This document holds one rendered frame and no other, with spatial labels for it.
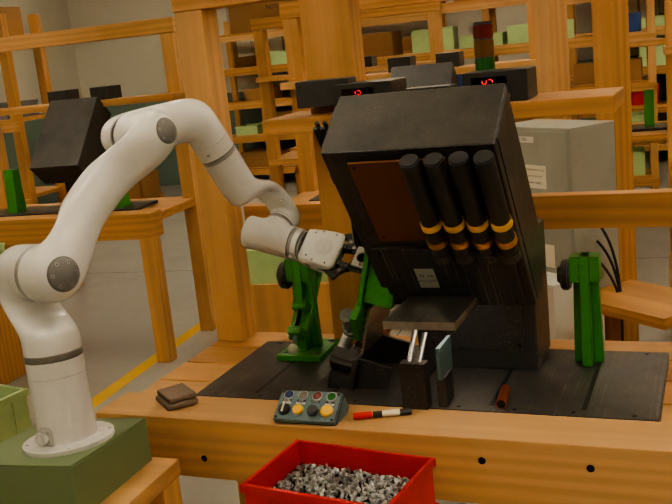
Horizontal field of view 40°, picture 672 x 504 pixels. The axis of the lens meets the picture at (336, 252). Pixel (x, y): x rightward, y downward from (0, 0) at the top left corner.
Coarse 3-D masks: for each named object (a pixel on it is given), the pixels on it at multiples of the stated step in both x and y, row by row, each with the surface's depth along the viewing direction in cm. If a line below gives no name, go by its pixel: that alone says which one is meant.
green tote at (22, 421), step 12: (0, 384) 236; (0, 396) 236; (12, 396) 227; (24, 396) 230; (0, 408) 225; (12, 408) 228; (24, 408) 231; (0, 420) 225; (12, 420) 228; (24, 420) 231; (0, 432) 225; (12, 432) 228
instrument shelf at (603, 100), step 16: (544, 96) 227; (560, 96) 222; (576, 96) 217; (592, 96) 213; (608, 96) 211; (624, 96) 233; (304, 112) 260; (528, 112) 219; (544, 112) 217; (560, 112) 216; (576, 112) 215; (592, 112) 213; (608, 112) 212; (272, 128) 244; (288, 128) 243; (304, 128) 241
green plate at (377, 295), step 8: (368, 264) 216; (368, 272) 217; (368, 280) 218; (376, 280) 217; (360, 288) 218; (368, 288) 218; (376, 288) 217; (384, 288) 217; (360, 296) 218; (368, 296) 219; (376, 296) 218; (384, 296) 217; (392, 296) 216; (360, 304) 219; (368, 304) 224; (376, 304) 218; (384, 304) 218; (392, 304) 217
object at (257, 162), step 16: (224, 32) 1246; (272, 32) 1177; (272, 64) 1196; (256, 96) 1216; (288, 96) 1239; (240, 112) 1272; (288, 112) 1208; (240, 128) 1229; (256, 128) 1224; (240, 144) 1277; (256, 160) 1237
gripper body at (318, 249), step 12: (300, 240) 229; (312, 240) 230; (324, 240) 229; (336, 240) 229; (300, 252) 229; (312, 252) 228; (324, 252) 227; (336, 252) 227; (312, 264) 228; (324, 264) 226
